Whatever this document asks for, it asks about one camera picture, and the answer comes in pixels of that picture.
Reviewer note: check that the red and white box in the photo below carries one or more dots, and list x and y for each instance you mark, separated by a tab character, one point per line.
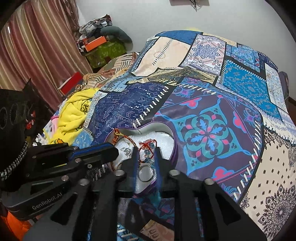
71	84

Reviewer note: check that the pile of clothes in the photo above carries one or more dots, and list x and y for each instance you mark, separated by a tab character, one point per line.
94	25

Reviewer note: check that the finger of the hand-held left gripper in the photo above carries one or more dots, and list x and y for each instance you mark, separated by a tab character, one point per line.
104	153
50	148

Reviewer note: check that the brown striped blanket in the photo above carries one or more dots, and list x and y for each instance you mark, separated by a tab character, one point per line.
111	67

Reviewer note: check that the black printed garment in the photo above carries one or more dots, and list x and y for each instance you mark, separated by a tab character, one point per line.
34	109

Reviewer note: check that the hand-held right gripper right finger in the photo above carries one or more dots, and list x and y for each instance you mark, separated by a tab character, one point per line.
158	160

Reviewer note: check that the cartoon printed sheet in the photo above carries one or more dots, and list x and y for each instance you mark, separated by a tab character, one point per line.
47	132

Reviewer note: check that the striped brown curtain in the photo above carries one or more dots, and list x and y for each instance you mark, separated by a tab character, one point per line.
39	41

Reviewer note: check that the pink plush cloth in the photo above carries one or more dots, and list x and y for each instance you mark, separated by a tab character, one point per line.
55	118

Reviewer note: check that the orange garment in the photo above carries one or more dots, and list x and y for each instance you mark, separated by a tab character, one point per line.
11	228

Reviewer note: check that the green patterned bag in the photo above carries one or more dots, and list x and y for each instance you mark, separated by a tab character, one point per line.
106	54

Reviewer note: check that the yellow fleece blanket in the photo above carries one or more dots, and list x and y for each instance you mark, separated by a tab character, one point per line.
74	111

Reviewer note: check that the purple heart-shaped tin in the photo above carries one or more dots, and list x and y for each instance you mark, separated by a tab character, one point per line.
170	160

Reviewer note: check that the patchwork printed blanket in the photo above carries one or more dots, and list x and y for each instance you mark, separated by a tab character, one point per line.
208	81

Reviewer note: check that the silver earrings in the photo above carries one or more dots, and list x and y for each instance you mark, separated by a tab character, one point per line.
126	151

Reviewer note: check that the orange box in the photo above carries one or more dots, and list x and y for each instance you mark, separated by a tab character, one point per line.
94	44

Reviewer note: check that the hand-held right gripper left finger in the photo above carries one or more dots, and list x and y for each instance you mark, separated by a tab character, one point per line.
136	160

